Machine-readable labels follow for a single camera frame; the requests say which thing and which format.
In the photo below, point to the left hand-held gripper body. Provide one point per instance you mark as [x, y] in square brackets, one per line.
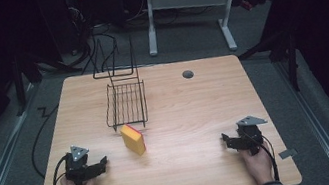
[77, 166]

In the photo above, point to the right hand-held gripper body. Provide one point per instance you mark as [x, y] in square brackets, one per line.
[250, 135]

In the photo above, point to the person's right hand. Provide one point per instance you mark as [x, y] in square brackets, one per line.
[259, 166]

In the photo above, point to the yellow sponge with red side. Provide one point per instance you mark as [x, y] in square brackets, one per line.
[133, 139]

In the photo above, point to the grey tape piece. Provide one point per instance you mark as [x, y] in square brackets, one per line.
[287, 153]

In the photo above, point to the grey table grommet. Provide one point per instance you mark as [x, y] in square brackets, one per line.
[188, 74]

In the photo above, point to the black metal stand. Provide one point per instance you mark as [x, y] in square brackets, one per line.
[287, 51]
[20, 86]

